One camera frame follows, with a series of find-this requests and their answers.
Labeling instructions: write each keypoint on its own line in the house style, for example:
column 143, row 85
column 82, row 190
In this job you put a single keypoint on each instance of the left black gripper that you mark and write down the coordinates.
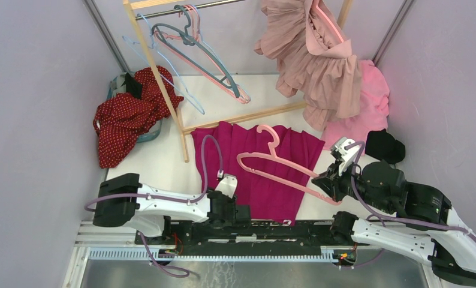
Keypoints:
column 230, row 200

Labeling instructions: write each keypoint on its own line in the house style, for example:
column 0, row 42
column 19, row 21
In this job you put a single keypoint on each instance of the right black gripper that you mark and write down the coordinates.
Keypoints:
column 331, row 183

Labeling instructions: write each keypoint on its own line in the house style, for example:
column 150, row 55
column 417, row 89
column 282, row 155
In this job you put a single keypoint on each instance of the dusty pink skirt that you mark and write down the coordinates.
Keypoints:
column 310, row 60

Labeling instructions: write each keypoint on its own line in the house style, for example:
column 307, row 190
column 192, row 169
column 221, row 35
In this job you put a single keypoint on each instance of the pink plastic hanger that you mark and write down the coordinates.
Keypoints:
column 320, row 8

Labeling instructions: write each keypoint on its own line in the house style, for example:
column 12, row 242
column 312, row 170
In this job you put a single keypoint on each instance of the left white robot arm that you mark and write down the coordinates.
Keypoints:
column 124, row 201

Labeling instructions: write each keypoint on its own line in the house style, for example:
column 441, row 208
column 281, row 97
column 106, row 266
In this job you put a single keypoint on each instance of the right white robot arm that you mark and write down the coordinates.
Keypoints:
column 415, row 220

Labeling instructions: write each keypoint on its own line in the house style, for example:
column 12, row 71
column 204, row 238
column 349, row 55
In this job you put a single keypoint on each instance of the grey teal hanger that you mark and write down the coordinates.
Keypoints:
column 198, row 47

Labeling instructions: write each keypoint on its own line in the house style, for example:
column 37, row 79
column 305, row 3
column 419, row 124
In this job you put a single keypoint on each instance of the black cloth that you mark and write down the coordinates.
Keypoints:
column 383, row 146

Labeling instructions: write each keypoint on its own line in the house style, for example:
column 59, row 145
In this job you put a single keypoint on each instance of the pink towel garment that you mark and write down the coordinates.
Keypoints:
column 374, row 110

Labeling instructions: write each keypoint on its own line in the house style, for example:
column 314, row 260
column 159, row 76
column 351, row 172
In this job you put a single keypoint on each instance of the red polka dot garment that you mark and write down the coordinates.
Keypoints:
column 121, row 120

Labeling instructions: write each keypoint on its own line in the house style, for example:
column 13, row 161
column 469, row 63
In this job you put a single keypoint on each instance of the teal basket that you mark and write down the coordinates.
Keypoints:
column 117, row 85

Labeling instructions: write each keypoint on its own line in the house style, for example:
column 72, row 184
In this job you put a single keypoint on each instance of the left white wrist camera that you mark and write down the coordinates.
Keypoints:
column 226, row 186

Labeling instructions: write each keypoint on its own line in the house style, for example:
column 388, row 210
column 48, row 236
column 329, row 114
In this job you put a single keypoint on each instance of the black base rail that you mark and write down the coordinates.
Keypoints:
column 257, row 238

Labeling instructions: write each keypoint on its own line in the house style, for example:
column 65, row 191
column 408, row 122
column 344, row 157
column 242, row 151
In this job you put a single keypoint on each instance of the white slotted cable duct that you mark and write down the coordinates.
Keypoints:
column 140, row 254

